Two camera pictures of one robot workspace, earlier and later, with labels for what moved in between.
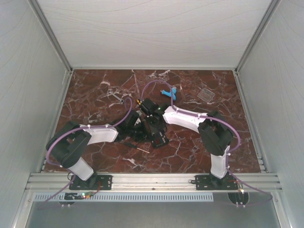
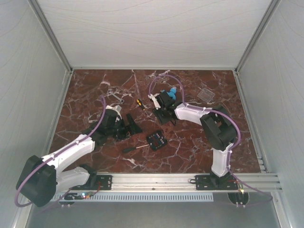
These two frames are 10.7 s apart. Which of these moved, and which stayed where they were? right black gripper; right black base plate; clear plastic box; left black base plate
Moved: right black gripper
Stayed: right black base plate; left black base plate; clear plastic box
